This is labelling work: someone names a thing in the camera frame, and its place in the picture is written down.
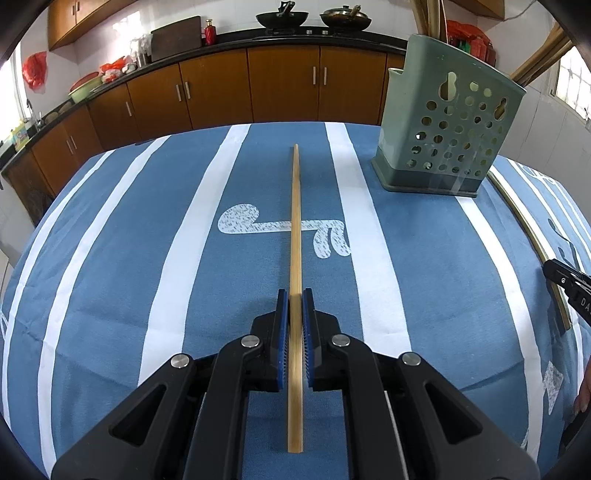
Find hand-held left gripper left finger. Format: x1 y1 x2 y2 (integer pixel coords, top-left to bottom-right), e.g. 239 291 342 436
51 288 291 480

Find green perforated chopstick holder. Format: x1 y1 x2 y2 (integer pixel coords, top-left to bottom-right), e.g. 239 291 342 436
372 33 527 198

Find green basin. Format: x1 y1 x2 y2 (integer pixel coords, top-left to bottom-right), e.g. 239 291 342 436
68 74 103 104

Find wooden chopstick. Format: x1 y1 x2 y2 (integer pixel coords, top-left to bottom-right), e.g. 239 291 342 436
428 0 443 38
522 37 573 88
412 0 430 35
286 144 305 453
487 167 573 330
510 23 566 81

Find wok with lid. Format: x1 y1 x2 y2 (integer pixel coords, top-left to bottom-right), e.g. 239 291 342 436
320 4 372 32

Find person's right hand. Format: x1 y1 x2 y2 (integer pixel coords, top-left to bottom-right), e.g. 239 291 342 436
574 369 591 414

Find window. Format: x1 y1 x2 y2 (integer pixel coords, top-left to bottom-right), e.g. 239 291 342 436
549 44 591 121

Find blue white striped tablecloth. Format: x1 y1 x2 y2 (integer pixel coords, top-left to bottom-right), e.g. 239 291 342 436
0 121 591 480

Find black kitchen countertop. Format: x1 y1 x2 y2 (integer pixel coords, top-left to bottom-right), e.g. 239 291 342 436
0 25 416 171

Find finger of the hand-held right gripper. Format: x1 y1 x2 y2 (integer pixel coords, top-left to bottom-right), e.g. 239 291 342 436
542 258 591 326

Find glass jars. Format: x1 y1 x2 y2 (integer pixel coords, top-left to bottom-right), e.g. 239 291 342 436
129 33 153 68

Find gas stove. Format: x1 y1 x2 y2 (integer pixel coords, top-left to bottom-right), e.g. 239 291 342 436
265 27 370 38

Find red plastic bag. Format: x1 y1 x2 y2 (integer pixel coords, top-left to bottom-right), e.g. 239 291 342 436
22 51 48 90

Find red bags beside basin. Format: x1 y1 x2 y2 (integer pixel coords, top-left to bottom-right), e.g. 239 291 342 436
99 55 134 84

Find black wok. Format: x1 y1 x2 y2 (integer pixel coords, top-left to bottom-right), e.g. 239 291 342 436
255 1 310 29

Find brown cutting board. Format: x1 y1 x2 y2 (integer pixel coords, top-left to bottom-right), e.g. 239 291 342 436
150 15 203 62

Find wooden lower kitchen cabinets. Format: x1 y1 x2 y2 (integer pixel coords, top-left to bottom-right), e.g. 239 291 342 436
2 46 407 222

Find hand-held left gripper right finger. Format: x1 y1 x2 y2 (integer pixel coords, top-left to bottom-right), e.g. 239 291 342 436
301 287 541 480

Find pile of red bags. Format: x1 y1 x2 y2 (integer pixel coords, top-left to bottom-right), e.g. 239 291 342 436
445 19 497 65

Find wide wooden wall cabinet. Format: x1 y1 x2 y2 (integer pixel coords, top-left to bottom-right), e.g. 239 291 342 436
47 0 144 51

